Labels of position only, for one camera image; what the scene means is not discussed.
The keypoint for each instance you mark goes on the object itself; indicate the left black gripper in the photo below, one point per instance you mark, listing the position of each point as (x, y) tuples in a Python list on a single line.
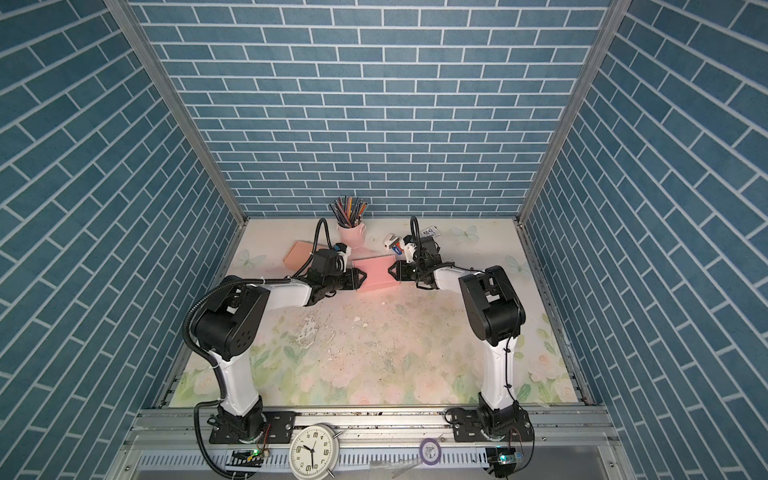
[(353, 281)]

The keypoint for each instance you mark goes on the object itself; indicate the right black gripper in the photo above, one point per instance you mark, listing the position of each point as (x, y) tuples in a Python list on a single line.
[(400, 270)]

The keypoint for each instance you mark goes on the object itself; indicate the pink paper box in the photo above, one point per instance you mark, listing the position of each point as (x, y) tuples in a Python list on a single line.
[(377, 274)]

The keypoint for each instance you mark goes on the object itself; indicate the toothpaste tube packet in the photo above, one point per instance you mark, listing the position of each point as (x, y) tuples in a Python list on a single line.
[(431, 231)]

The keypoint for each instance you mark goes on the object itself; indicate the orange paper box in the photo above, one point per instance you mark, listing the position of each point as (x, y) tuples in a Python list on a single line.
[(297, 255)]

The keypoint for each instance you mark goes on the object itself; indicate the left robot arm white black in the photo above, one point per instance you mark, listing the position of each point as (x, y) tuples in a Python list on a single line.
[(223, 325)]

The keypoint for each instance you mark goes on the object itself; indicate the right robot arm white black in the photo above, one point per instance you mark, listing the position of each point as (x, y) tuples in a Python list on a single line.
[(495, 315)]

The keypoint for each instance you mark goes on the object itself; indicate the pink pencil cup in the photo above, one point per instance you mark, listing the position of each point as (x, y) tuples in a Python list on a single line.
[(353, 237)]

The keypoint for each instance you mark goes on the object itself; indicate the coloured pencils bunch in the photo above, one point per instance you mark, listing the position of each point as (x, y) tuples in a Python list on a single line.
[(348, 211)]

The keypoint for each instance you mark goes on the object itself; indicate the white alarm clock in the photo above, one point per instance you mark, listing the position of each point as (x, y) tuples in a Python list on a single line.
[(314, 453)]

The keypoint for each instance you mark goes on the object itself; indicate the purple tape roll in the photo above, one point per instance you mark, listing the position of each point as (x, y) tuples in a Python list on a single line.
[(430, 452)]

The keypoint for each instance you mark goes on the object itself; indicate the left circuit board green led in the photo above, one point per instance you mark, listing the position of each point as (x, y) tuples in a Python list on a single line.
[(248, 458)]

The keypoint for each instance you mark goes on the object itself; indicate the circuit board green led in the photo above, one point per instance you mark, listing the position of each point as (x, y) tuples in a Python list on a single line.
[(248, 458), (502, 462)]

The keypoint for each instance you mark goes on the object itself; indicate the right circuit board green led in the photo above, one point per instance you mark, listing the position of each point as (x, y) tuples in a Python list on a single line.
[(502, 462)]

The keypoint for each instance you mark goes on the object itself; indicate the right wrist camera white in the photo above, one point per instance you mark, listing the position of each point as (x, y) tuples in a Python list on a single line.
[(410, 248)]

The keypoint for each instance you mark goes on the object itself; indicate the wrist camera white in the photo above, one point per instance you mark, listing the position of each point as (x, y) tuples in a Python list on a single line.
[(343, 253), (410, 248)]

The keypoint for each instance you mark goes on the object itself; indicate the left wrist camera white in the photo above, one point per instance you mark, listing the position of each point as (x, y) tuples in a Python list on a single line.
[(343, 253)]

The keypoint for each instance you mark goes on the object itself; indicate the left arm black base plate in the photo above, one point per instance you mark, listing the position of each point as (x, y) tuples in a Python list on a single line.
[(271, 427)]

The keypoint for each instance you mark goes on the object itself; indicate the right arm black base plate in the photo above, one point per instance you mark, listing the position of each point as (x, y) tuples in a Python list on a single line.
[(477, 425)]

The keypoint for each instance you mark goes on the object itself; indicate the aluminium front rail frame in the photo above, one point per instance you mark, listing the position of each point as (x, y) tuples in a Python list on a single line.
[(571, 441)]

